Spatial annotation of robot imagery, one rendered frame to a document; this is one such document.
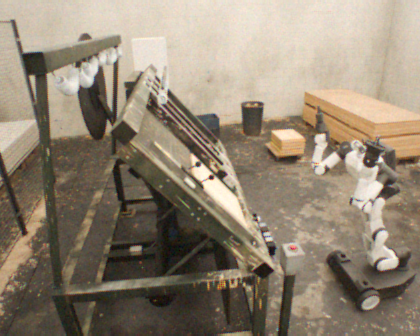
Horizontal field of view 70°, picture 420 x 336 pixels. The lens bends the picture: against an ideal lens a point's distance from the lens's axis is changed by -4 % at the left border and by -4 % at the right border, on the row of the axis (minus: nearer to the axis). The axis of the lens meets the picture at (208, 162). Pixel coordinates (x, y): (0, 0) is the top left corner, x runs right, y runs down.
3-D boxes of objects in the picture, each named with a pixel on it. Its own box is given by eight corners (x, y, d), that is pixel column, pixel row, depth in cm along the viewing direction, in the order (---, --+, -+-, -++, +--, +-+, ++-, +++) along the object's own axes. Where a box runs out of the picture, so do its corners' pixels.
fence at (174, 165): (249, 240, 215) (254, 236, 214) (149, 148, 179) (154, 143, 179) (248, 235, 220) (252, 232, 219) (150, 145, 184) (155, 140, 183)
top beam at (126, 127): (124, 147, 151) (138, 133, 149) (108, 132, 147) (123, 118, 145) (151, 75, 350) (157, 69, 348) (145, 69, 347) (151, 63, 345)
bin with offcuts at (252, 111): (267, 135, 658) (268, 105, 631) (243, 137, 651) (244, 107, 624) (259, 128, 705) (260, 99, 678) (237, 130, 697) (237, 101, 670)
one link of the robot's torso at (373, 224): (376, 227, 270) (374, 185, 249) (390, 240, 254) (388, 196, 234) (361, 234, 270) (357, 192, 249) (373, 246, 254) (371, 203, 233)
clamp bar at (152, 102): (231, 189, 280) (252, 172, 275) (133, 92, 235) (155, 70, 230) (229, 184, 289) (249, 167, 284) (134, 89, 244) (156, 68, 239)
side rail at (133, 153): (251, 270, 194) (264, 260, 191) (116, 154, 152) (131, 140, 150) (248, 264, 199) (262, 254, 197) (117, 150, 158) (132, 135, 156)
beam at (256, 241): (262, 280, 198) (275, 270, 196) (251, 270, 193) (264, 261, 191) (217, 150, 398) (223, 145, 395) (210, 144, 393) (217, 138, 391)
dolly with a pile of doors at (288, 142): (304, 159, 541) (306, 138, 524) (275, 163, 533) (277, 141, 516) (289, 147, 596) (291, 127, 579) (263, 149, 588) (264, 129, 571)
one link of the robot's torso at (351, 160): (377, 167, 253) (370, 131, 237) (407, 186, 222) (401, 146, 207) (346, 183, 254) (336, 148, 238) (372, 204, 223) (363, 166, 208)
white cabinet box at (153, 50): (174, 149, 608) (165, 38, 523) (144, 152, 600) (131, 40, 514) (172, 138, 663) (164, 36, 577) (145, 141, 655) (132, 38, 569)
